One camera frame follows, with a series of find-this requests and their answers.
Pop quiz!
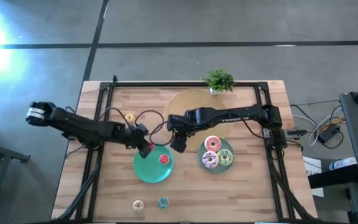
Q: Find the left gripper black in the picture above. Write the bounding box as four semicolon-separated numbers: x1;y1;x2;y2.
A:
129;123;154;159

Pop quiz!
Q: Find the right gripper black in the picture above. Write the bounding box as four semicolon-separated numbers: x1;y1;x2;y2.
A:
167;111;195;153

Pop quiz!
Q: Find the large pink frosted donut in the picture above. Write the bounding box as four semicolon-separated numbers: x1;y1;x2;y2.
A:
204;135;222;153

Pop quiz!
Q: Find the large purple drizzled donut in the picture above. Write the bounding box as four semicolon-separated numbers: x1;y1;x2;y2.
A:
201;151;220;169

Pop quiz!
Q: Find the large green frosted donut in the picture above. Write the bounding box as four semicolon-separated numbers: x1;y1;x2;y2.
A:
217;148;235;167

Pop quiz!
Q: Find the bright green round plate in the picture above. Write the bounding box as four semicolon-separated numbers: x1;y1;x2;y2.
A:
132;144;175;184

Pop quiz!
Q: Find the grey-green round plate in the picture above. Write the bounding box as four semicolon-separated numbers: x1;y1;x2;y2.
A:
197;138;235;174

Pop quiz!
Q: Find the round woven tan placemat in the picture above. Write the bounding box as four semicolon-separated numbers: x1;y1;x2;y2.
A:
162;89;231;152

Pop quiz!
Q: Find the small cream donut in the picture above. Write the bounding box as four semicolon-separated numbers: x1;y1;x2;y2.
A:
132;200;145;213

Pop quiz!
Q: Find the small potted green plant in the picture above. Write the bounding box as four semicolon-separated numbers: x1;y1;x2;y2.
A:
203;68;236;96

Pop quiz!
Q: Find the black plug connector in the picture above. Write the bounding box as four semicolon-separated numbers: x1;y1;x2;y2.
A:
286;129;308;138

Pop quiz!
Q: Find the white printed paper sheet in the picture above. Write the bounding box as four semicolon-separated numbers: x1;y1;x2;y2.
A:
302;156;324;198

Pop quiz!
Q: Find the black power adapter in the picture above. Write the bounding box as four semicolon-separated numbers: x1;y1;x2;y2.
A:
317;124;341;144

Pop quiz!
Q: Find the black horizontal bar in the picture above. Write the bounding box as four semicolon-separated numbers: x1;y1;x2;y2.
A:
308;164;358;190

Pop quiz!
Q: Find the white plastic bottle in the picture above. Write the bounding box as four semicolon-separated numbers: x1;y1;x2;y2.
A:
328;157;357;171

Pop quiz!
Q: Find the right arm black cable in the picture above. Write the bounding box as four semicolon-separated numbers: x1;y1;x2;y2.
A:
149;111;269;147

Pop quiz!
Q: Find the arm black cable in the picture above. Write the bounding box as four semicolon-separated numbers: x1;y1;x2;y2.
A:
98;106;166;127
149;111;269;147

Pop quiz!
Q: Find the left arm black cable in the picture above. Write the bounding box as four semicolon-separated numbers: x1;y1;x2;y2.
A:
98;106;166;127

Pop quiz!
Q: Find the black aluminium table frame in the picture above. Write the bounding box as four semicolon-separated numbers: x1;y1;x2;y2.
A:
75;74;318;222

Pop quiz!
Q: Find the black cable bundle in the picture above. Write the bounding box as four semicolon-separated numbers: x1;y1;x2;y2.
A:
267;146;316;222
57;146;104;222

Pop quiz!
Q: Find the white floor cable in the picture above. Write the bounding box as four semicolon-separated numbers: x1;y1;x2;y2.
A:
292;105;344;147

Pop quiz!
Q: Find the thin black floor cable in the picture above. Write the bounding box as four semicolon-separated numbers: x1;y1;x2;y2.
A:
289;99;341;108

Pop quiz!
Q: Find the yellow floor cable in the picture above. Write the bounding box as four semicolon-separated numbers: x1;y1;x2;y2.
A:
320;115;346;125

